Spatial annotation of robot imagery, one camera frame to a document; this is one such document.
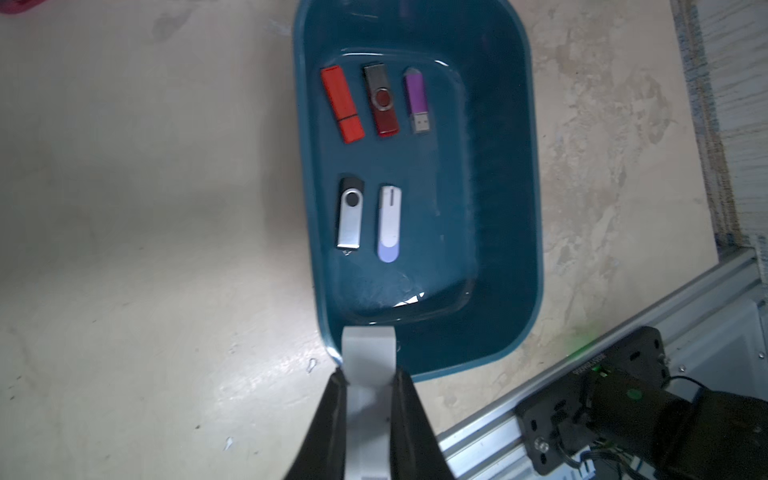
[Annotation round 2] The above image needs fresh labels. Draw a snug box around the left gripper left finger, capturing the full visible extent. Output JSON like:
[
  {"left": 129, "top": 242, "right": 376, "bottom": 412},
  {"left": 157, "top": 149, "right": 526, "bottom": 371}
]
[{"left": 284, "top": 368, "right": 347, "bottom": 480}]

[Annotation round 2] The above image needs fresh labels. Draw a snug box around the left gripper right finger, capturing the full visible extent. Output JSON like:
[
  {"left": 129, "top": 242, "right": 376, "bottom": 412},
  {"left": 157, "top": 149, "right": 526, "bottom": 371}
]
[{"left": 390, "top": 368, "right": 455, "bottom": 479}]

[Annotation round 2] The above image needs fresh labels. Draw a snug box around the black silver swivel usb drive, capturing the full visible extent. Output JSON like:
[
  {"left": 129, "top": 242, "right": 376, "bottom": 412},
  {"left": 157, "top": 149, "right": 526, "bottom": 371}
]
[{"left": 336, "top": 176, "right": 364, "bottom": 250}]

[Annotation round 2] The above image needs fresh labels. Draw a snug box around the white lilac usb drive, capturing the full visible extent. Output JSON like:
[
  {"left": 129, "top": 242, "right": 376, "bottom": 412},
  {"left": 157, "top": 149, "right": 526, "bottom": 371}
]
[{"left": 377, "top": 185, "right": 402, "bottom": 263}]

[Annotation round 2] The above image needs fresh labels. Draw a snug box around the teal plastic storage box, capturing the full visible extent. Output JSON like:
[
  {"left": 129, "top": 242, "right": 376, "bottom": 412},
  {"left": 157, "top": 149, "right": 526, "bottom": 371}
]
[{"left": 293, "top": 1, "right": 543, "bottom": 381}]

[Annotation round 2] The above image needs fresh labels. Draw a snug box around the dark red swivel usb drive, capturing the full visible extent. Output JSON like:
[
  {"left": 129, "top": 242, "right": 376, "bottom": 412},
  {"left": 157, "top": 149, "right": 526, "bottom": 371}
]
[{"left": 363, "top": 63, "right": 400, "bottom": 138}]

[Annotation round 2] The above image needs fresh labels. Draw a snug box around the purple usb drive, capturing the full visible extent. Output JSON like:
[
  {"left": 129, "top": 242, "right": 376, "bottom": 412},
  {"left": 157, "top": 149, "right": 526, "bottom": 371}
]
[{"left": 403, "top": 67, "right": 430, "bottom": 134}]

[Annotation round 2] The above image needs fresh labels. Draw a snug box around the red leather wallet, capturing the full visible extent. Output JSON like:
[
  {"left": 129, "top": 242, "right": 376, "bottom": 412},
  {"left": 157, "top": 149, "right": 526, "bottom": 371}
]
[{"left": 0, "top": 0, "right": 45, "bottom": 15}]

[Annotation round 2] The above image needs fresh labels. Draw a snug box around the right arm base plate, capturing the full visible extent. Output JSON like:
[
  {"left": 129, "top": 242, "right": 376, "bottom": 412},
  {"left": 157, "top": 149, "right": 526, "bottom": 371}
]
[{"left": 515, "top": 326, "right": 669, "bottom": 476}]

